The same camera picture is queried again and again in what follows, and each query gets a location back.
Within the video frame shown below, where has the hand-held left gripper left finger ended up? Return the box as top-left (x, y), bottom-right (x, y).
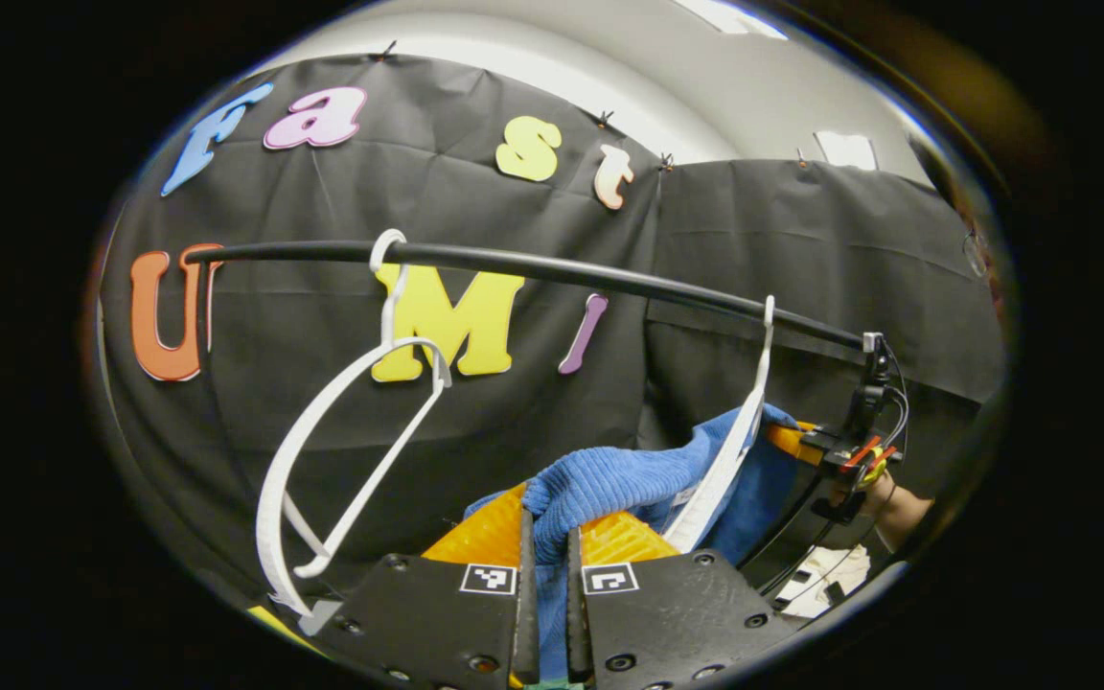
top-left (247, 482), bottom-right (541, 690)

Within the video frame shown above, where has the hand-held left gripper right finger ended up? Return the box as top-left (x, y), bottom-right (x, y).
top-left (565, 510), bottom-right (799, 690)

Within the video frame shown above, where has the blue garment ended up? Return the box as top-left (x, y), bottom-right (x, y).
top-left (464, 402), bottom-right (802, 681)

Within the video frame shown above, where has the white plastic hanger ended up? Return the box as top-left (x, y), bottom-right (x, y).
top-left (255, 228), bottom-right (454, 616)
top-left (662, 295), bottom-right (778, 557)

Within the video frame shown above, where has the black clothes rack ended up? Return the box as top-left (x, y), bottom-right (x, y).
top-left (186, 240), bottom-right (888, 384)

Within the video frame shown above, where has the white and black object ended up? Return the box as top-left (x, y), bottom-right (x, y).
top-left (770, 544), bottom-right (871, 620)

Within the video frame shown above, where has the small ceiling light panel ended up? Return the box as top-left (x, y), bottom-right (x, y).
top-left (816, 131), bottom-right (881, 172)

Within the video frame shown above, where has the large ceiling light panel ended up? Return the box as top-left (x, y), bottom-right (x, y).
top-left (677, 0), bottom-right (788, 39)

